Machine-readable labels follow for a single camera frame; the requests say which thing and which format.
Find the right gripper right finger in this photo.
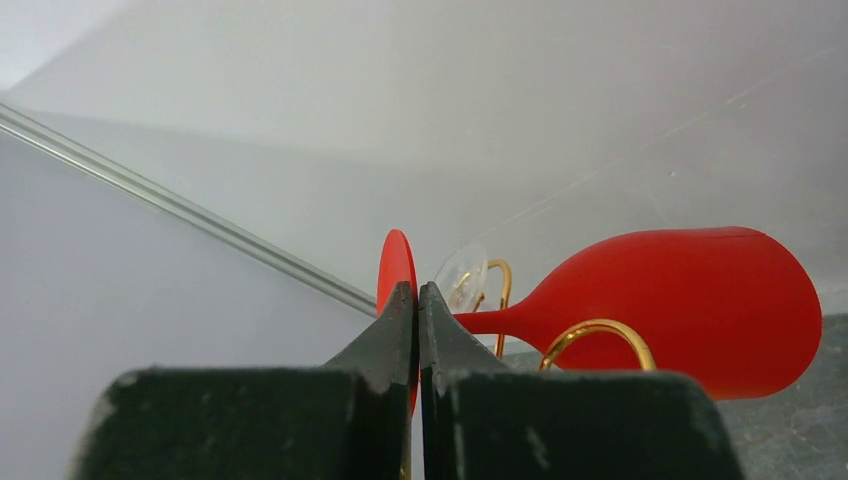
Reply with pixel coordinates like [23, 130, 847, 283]
[418, 283, 743, 479]

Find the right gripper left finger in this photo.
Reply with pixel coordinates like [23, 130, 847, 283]
[69, 282, 418, 479]

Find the clear glass back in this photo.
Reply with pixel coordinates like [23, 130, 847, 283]
[434, 242, 488, 314]

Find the red wine glass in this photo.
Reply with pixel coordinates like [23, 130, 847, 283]
[376, 226, 824, 415]

